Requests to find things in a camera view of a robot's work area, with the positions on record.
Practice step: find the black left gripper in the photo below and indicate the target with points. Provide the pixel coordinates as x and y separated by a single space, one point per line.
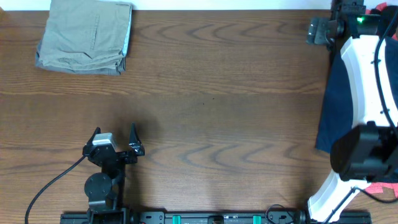
135 144

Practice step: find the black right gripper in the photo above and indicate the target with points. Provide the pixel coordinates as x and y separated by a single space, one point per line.
318 32

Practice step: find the navy blue shorts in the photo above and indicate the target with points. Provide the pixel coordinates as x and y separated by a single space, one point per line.
362 87

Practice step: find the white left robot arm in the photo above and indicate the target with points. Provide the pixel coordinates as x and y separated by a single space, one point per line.
105 189

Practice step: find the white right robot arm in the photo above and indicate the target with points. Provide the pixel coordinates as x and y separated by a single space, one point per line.
358 125

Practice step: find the folded grey garment underneath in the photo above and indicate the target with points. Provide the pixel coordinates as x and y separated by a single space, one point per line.
101 71

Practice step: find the black t-shirt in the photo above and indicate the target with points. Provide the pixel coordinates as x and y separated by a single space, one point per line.
386 16

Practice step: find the folded khaki shorts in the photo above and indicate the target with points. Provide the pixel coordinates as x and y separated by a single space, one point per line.
85 34

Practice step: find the red garment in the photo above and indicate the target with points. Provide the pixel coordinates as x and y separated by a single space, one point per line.
377 188

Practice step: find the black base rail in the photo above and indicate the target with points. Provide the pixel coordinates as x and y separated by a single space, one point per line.
273 216

